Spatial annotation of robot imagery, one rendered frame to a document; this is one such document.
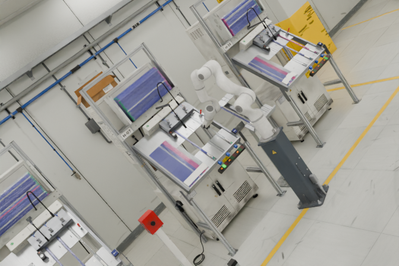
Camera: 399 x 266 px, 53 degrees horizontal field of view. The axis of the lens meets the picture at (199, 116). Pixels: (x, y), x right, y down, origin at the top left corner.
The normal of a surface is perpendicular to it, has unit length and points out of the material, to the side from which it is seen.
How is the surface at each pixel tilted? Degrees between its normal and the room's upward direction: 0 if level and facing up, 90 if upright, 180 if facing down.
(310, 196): 90
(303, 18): 90
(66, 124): 90
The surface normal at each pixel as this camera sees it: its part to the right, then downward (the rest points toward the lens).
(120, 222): 0.47, -0.08
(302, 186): -0.47, 0.55
